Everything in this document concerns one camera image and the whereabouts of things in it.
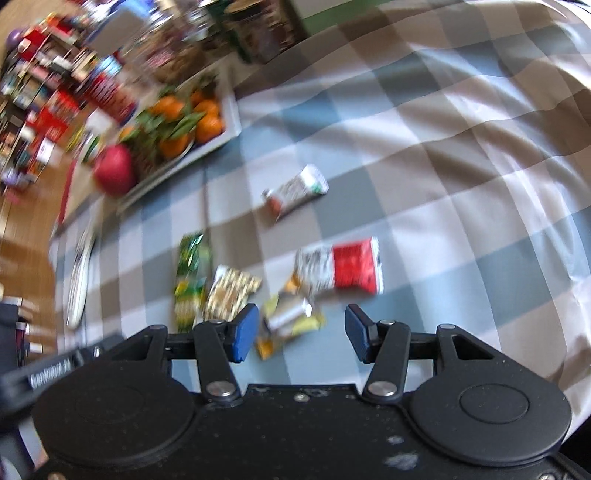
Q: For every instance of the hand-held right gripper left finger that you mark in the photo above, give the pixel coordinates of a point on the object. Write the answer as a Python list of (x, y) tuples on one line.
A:
[(244, 332)]

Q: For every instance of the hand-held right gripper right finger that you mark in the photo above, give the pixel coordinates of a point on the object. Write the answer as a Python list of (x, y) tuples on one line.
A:
[(358, 330)]

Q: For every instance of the brown patterned snack packet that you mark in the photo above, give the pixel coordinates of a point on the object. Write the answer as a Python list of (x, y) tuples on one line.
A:
[(231, 290)]

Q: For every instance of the yellow white green snack packet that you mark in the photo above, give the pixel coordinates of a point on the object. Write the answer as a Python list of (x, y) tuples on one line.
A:
[(291, 318)]

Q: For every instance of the red and white snack packet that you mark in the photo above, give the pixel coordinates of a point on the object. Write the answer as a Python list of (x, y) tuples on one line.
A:
[(344, 267)]

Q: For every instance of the white orange-end snack packet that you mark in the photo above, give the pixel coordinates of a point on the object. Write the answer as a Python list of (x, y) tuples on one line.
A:
[(295, 191)]

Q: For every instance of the white remote control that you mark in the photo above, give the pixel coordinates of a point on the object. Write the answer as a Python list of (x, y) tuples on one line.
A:
[(78, 281)]

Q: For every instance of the checked tablecloth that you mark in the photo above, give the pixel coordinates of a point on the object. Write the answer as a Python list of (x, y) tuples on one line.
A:
[(461, 184)]

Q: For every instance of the white fruit tray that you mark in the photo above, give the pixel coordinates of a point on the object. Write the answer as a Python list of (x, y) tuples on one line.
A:
[(221, 138)]

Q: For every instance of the red apple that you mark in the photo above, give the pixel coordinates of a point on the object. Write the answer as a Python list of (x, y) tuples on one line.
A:
[(114, 168)]

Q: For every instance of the red can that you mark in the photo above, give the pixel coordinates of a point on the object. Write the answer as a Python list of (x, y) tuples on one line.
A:
[(111, 94)]

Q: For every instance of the dark green can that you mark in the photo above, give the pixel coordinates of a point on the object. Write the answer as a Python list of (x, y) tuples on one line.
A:
[(263, 32)]

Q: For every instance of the purple ball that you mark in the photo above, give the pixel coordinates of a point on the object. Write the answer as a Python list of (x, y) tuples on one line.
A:
[(16, 39)]

